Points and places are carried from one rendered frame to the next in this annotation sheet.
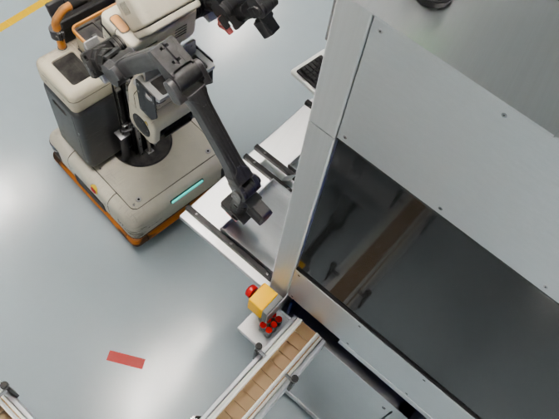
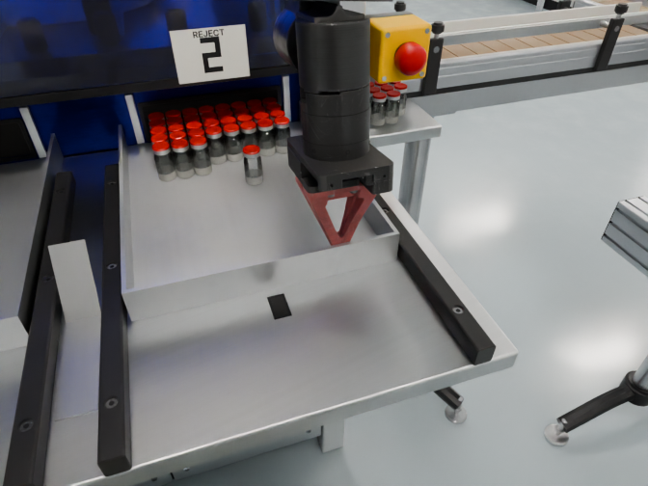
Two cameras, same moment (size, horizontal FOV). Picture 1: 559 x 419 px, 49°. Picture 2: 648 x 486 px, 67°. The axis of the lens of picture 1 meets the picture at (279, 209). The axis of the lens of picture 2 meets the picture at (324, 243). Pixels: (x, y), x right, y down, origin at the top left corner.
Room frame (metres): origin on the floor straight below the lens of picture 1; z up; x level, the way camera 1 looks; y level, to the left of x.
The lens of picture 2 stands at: (1.22, 0.36, 1.21)
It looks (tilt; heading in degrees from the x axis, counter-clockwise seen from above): 39 degrees down; 221
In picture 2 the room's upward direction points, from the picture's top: straight up
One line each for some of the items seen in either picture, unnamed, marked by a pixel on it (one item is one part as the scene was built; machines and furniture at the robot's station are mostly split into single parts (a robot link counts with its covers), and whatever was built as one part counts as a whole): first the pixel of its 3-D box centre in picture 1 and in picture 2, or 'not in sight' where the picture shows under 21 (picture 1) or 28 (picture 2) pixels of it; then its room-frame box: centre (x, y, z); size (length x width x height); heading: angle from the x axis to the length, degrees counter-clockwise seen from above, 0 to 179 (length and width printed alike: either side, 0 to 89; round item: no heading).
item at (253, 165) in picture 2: not in sight; (253, 166); (0.88, -0.04, 0.90); 0.02 x 0.02 x 0.04
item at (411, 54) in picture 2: (252, 292); (409, 58); (0.66, 0.03, 0.99); 0.04 x 0.04 x 0.04; 60
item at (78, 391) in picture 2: (277, 169); (70, 321); (1.15, 0.03, 0.91); 0.14 x 0.03 x 0.06; 59
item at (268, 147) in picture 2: not in sight; (224, 144); (0.87, -0.11, 0.90); 0.18 x 0.02 x 0.05; 150
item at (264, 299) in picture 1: (264, 302); (393, 47); (0.64, -0.01, 0.99); 0.08 x 0.07 x 0.07; 60
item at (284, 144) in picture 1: (301, 194); (91, 267); (1.09, -0.06, 0.87); 0.70 x 0.48 x 0.02; 150
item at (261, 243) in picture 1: (285, 236); (237, 182); (0.91, -0.04, 0.90); 0.34 x 0.26 x 0.04; 60
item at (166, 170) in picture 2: not in sight; (164, 162); (0.95, -0.13, 0.90); 0.02 x 0.02 x 0.05
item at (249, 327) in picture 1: (268, 328); (384, 118); (0.60, -0.04, 0.87); 0.14 x 0.13 x 0.02; 60
